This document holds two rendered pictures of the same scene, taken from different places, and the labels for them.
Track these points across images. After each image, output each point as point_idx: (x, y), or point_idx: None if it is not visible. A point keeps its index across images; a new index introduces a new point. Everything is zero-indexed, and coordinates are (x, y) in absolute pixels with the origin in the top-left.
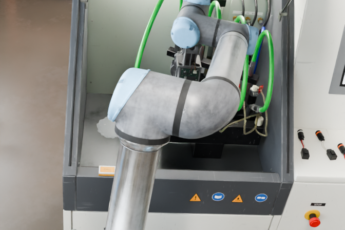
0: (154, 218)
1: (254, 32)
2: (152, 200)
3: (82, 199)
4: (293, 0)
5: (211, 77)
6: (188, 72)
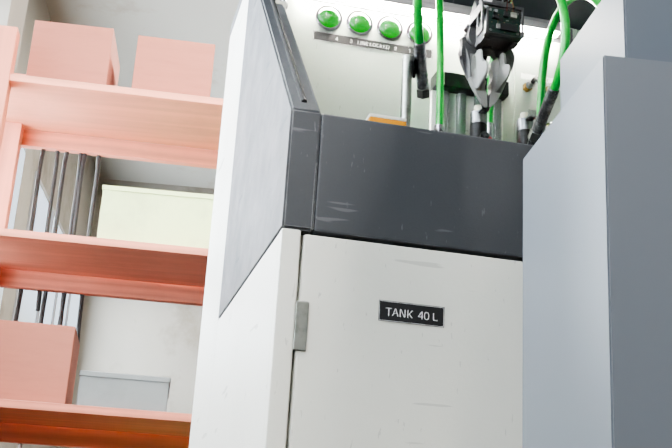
0: (501, 277)
1: None
2: (491, 210)
3: (332, 189)
4: None
5: None
6: (501, 17)
